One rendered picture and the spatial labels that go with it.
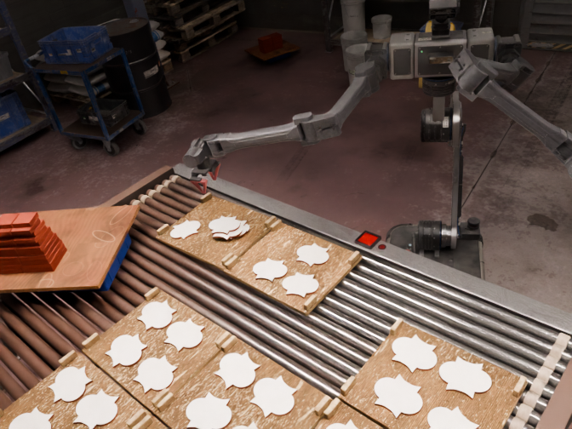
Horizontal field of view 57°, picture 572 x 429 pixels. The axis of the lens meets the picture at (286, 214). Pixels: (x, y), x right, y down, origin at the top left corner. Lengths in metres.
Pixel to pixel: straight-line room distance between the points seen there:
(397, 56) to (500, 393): 1.31
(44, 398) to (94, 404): 0.19
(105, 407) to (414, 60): 1.68
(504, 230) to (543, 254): 0.30
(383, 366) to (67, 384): 1.01
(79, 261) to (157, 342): 0.51
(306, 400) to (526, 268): 2.08
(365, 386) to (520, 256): 2.04
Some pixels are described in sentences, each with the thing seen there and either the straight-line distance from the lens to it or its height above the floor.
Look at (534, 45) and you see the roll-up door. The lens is 6.39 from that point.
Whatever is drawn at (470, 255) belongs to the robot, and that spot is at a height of 0.24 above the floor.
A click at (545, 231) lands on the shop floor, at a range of 3.73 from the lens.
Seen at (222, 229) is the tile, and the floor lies 0.98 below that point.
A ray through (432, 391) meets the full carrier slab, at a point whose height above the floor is 0.94.
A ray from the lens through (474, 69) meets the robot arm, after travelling 1.78.
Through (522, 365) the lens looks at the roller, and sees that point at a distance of 1.77.
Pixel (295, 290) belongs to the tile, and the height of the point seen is 0.95.
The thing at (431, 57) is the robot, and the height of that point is 1.48.
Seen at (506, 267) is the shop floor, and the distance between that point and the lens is 3.42.
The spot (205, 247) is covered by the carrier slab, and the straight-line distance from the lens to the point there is 2.22.
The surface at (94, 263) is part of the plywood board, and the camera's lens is 2.18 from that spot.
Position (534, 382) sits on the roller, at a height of 0.92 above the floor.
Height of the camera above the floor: 2.29
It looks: 36 degrees down
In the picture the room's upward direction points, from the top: 10 degrees counter-clockwise
